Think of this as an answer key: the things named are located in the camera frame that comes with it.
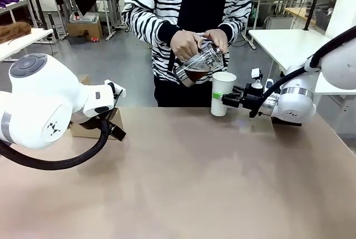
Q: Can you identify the short black post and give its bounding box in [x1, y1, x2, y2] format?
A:
[47, 13, 60, 44]

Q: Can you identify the person's left hand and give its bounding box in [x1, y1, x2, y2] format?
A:
[202, 28, 229, 54]

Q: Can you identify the large white table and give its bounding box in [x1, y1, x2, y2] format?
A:
[248, 28, 333, 77]

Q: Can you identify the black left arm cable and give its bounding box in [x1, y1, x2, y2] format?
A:
[0, 82, 123, 171]

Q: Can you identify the black stand pole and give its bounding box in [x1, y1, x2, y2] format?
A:
[303, 0, 325, 32]

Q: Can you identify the glass french press pitcher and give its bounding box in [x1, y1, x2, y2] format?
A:
[172, 37, 225, 88]

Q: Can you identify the person's left forearm striped sleeve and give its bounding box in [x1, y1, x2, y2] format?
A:
[217, 0, 253, 47]

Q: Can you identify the grey mesh basket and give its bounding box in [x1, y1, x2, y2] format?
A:
[313, 9, 335, 30]

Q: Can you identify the person's right hand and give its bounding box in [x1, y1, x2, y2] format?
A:
[170, 29, 204, 62]

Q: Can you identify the white table with brown fur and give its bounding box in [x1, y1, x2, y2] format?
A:
[0, 27, 54, 62]

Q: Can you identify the purple cloth pile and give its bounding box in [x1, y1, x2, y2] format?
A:
[0, 0, 20, 9]

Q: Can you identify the brown cardboard cup carrier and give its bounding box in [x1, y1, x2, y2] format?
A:
[68, 74, 125, 140]

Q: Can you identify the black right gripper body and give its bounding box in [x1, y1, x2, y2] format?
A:
[241, 83, 265, 118]

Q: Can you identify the brown furry object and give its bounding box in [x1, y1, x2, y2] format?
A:
[0, 21, 32, 44]

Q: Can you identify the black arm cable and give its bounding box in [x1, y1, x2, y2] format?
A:
[249, 26, 356, 118]
[0, 82, 123, 171]

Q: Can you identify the wooden top table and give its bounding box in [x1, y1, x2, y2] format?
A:
[284, 7, 318, 26]

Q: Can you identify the person in zebra hoodie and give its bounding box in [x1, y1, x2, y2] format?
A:
[121, 0, 253, 108]

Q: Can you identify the person's right forearm striped sleeve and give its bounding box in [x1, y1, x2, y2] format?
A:
[121, 1, 182, 47]

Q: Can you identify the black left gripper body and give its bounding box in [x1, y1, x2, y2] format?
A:
[107, 121, 127, 141]

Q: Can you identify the clear plastic bin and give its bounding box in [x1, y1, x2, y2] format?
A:
[68, 11, 100, 24]

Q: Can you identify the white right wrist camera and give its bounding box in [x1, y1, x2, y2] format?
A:
[250, 67, 275, 90]

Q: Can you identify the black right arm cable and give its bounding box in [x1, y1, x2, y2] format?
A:
[249, 26, 356, 118]

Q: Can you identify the small black case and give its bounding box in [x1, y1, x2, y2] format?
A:
[68, 35, 86, 46]

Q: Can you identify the brown cardboard storage box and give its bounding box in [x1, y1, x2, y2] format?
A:
[66, 19, 104, 42]

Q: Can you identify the white paper cup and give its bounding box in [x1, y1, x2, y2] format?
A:
[210, 72, 238, 117]

